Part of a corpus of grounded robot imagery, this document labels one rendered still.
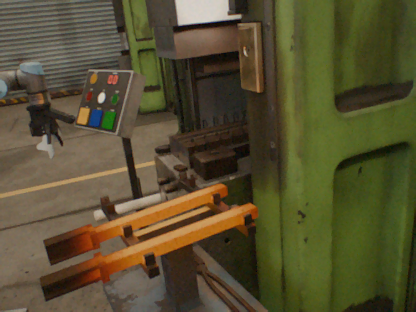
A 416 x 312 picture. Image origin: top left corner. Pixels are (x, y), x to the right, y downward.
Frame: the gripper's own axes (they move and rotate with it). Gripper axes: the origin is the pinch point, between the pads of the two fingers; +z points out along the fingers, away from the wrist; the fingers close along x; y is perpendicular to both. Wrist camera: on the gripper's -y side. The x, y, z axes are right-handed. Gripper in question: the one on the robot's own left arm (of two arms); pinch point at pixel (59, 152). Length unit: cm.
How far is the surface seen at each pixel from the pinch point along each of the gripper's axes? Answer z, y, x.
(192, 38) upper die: -39, -57, 28
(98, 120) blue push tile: -6.9, -13.4, -18.5
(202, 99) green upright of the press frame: -14, -59, -1
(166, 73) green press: 32, -29, -454
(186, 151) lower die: -4, -50, 28
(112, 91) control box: -18.1, -21.4, -20.8
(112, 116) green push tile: -9.4, -21.3, -12.5
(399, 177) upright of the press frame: 6, -113, 48
